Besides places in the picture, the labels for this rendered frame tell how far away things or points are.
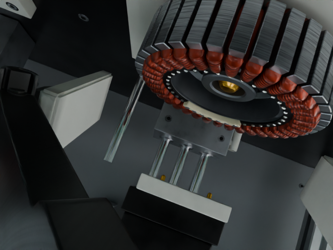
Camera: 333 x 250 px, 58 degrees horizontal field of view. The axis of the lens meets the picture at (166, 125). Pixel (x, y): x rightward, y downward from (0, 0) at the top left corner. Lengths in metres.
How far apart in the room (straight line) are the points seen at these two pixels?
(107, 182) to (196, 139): 0.17
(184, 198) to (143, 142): 0.24
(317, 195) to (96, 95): 0.13
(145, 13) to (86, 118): 0.08
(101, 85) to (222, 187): 0.30
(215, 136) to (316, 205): 0.14
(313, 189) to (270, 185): 0.26
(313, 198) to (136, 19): 0.15
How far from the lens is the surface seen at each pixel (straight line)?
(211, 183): 0.43
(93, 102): 0.16
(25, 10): 0.29
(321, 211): 0.18
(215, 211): 0.19
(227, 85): 0.18
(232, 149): 0.31
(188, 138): 0.29
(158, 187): 0.19
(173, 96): 0.20
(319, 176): 0.19
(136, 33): 0.22
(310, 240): 0.40
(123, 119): 0.24
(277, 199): 0.45
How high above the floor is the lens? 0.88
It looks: 12 degrees down
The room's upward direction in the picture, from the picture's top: 159 degrees counter-clockwise
